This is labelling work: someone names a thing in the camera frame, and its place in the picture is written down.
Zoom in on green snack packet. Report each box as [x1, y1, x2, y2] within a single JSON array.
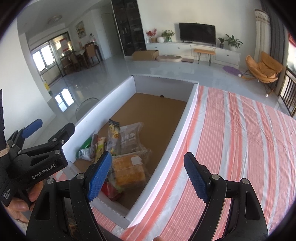
[[80, 136, 92, 150]]

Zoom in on dark brown chocolate bar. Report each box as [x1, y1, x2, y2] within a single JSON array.
[[89, 133, 98, 160]]

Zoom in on cream rice cracker packet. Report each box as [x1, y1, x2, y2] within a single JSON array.
[[94, 137, 106, 163]]

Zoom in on long brown yellow snack packet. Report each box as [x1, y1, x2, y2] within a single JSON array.
[[106, 119, 120, 156]]

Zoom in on brown cake slices clear bag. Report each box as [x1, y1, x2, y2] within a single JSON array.
[[120, 122, 146, 155]]

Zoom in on bread loaf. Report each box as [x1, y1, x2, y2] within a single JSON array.
[[107, 149, 151, 193]]

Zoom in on white blue triangular snack bag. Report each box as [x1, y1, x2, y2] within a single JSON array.
[[78, 148, 92, 161]]

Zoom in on left hand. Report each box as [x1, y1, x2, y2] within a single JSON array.
[[4, 181, 44, 223]]

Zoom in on striped red grey tablecloth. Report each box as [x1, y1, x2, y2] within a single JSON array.
[[93, 86, 295, 240]]

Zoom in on dining table with chairs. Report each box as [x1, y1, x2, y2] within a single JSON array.
[[60, 42, 103, 75]]

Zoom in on white cardboard box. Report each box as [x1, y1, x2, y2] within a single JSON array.
[[63, 75, 199, 229]]

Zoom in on brown cardboard box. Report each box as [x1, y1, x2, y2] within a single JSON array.
[[132, 50, 159, 61]]

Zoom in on wooden slatted chair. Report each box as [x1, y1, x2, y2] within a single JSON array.
[[278, 66, 296, 118]]

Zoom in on round beige floor cushion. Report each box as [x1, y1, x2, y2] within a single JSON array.
[[156, 55, 183, 63]]

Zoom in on red flower plant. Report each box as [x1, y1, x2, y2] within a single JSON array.
[[146, 28, 157, 43]]

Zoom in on black display cabinet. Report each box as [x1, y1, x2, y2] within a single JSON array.
[[111, 0, 146, 56]]

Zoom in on purple floor mat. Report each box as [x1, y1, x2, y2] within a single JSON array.
[[223, 66, 242, 77]]

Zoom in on orange lounge chair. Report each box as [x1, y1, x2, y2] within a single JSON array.
[[238, 51, 283, 97]]

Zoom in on leafy plant white vase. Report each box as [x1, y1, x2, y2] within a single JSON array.
[[157, 30, 175, 43]]

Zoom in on white tv cabinet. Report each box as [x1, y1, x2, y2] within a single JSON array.
[[146, 42, 240, 68]]

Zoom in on wooden bench stool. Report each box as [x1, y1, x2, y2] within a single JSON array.
[[194, 49, 216, 66]]

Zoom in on small potted plant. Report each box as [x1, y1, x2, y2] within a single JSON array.
[[218, 37, 225, 49]]

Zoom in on green potted plant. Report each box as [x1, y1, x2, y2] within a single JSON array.
[[225, 34, 243, 52]]

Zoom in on grey curtain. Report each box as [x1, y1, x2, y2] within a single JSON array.
[[261, 0, 290, 64]]

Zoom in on black television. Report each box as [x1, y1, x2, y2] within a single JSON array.
[[179, 23, 216, 45]]

